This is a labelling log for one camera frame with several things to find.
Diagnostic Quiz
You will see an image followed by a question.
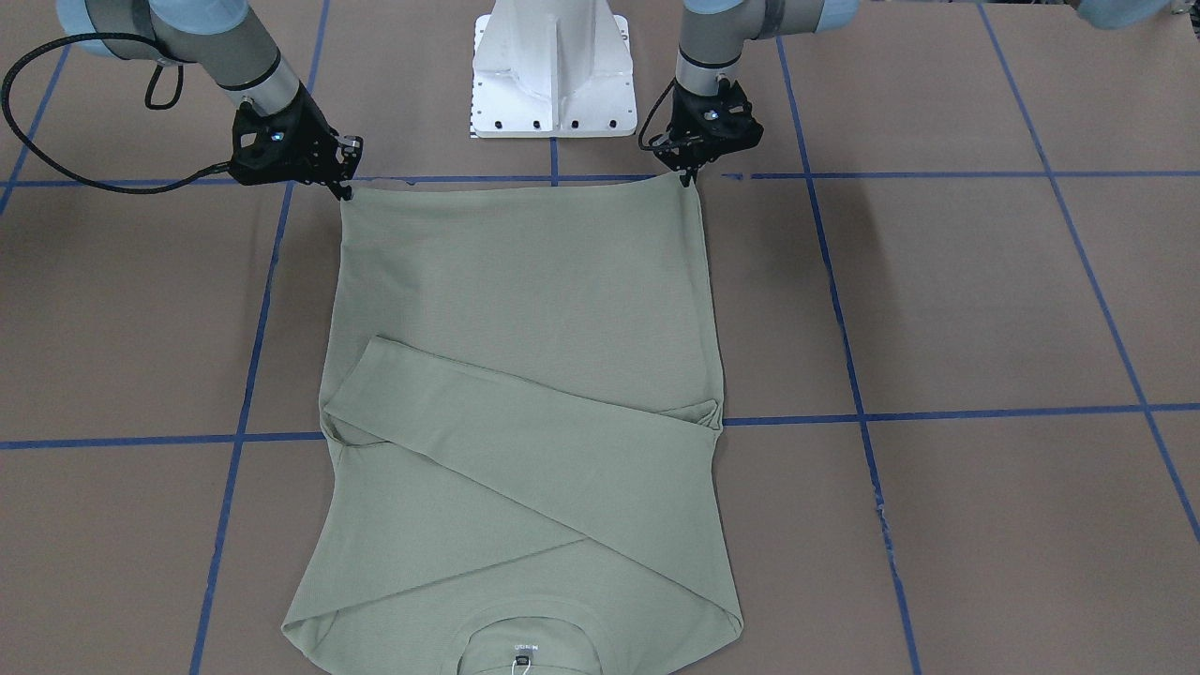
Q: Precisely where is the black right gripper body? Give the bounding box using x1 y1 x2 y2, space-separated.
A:
229 84 364 189

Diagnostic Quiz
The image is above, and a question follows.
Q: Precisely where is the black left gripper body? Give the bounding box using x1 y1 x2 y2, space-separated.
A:
647 80 763 174

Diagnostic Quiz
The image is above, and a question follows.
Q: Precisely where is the olive green long-sleeve shirt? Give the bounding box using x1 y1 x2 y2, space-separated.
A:
281 174 744 674

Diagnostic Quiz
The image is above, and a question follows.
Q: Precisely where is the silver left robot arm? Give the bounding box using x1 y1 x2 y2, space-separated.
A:
638 1 1196 181

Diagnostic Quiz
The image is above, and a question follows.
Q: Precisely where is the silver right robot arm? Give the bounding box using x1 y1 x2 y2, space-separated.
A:
55 1 364 201

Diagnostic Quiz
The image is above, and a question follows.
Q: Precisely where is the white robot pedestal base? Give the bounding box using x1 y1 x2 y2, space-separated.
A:
469 1 638 141

